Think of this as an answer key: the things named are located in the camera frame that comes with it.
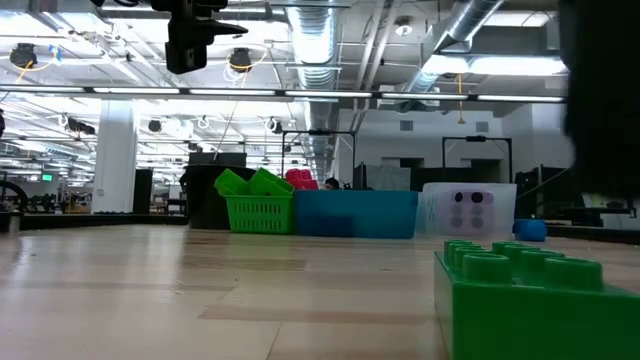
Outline purple foam die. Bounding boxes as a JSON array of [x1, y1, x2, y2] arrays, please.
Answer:
[[446, 189, 497, 235]]

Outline long green toy brick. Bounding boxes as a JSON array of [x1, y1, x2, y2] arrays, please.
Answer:
[[213, 168, 252, 197]]

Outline dark background monitor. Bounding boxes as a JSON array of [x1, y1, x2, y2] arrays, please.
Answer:
[[188, 152, 248, 166]]

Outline grey acoustic panel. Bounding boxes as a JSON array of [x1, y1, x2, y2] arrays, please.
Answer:
[[366, 164, 412, 192]]

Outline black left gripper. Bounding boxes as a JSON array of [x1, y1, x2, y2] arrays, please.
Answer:
[[149, 0, 250, 76]]

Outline long ceiling light rail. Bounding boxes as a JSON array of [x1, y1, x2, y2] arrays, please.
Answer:
[[0, 85, 566, 105]]

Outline thin black slanted bar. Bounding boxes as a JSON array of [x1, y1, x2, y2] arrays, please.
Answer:
[[517, 167, 572, 201]]

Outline black background desk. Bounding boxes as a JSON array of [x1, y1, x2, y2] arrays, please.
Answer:
[[547, 206, 639, 220]]

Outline green plastic basket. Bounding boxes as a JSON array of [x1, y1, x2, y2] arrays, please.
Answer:
[[224, 193, 296, 235]]

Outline white pillar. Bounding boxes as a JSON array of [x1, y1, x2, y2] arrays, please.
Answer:
[[91, 102, 139, 215]]

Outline black tall cabinet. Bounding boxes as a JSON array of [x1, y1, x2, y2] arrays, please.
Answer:
[[133, 168, 154, 215]]

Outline black ceiling-hung device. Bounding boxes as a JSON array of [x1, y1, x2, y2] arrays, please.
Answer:
[[9, 42, 39, 69], [228, 47, 254, 75]]

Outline clear plastic bin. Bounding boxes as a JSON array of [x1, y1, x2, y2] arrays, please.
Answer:
[[414, 182, 519, 237]]

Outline black gantry frame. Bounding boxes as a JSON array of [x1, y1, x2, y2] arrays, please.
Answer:
[[441, 135, 514, 186], [281, 129, 358, 187]]

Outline dark green toy brick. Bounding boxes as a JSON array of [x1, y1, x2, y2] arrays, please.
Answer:
[[433, 238, 640, 360]]

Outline yellow hanging cord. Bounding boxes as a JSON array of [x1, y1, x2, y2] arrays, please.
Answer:
[[457, 74, 466, 126]]

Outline blue rounded toy brick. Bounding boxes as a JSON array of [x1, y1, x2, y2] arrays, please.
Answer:
[[513, 218, 549, 243]]

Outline silver ribbed ceiling duct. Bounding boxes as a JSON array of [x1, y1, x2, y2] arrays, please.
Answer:
[[399, 0, 506, 96], [284, 0, 346, 189]]

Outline small red toy brick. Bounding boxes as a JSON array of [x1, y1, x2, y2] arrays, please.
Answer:
[[284, 168, 320, 191]]

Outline blue plastic bin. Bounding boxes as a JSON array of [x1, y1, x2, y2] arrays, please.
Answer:
[[293, 189, 420, 240]]

